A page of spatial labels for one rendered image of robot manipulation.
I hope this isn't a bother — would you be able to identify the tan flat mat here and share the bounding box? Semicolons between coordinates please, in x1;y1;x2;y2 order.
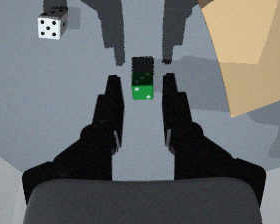
197;0;280;118

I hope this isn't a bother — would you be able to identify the green die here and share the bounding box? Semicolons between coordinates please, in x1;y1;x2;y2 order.
131;72;154;100

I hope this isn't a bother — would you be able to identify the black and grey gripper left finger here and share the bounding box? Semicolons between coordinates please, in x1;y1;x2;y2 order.
22;75;124;205

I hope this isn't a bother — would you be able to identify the white die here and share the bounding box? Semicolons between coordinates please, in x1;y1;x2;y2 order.
38;8;68;39

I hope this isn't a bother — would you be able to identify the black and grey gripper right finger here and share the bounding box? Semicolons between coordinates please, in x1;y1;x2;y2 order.
162;73;266;208

